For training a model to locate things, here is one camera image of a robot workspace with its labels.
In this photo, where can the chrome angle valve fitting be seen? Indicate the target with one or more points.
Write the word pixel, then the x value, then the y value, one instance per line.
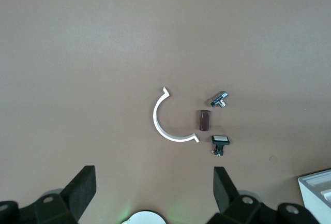
pixel 218 97

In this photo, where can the white drawer cabinet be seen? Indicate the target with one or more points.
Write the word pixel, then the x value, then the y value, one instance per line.
pixel 310 200

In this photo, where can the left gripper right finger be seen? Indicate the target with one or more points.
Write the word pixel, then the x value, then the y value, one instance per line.
pixel 225 193

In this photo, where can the white square push-button switch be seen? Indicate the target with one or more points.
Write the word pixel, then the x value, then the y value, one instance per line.
pixel 219 139

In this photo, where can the dark brown small block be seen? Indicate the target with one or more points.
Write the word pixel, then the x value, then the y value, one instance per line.
pixel 203 120

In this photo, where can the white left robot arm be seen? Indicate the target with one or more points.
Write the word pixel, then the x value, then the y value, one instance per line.
pixel 144 218

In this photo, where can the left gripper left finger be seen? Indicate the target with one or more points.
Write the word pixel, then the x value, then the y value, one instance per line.
pixel 77 195

